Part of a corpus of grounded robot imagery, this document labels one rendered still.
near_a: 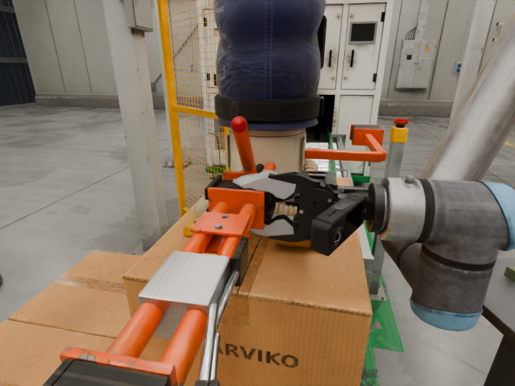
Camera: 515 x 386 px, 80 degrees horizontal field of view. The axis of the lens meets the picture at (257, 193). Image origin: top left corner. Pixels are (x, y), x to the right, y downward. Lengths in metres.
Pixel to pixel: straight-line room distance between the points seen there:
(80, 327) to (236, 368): 0.64
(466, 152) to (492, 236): 0.17
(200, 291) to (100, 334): 0.83
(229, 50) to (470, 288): 0.54
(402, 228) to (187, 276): 0.28
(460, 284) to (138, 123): 1.88
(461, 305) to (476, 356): 1.42
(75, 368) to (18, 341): 0.96
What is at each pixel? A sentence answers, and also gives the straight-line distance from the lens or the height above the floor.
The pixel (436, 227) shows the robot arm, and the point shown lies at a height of 1.08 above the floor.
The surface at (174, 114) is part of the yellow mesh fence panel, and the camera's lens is 2.54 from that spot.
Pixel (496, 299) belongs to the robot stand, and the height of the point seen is 0.75.
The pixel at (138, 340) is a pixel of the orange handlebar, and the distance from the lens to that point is 0.26.
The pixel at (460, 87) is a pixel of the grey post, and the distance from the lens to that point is 4.13.
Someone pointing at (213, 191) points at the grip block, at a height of 1.10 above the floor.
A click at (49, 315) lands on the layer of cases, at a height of 0.54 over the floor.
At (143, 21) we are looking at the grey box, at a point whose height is 1.51.
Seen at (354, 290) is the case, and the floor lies 0.94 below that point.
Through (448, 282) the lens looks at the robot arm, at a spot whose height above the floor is 0.99.
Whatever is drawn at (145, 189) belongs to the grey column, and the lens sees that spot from 2.19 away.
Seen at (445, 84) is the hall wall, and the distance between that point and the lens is 10.37.
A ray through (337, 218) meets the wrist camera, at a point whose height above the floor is 1.10.
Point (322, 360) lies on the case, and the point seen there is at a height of 0.84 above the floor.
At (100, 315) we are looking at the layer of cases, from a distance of 1.15.
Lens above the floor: 1.26
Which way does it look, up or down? 22 degrees down
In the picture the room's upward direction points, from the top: straight up
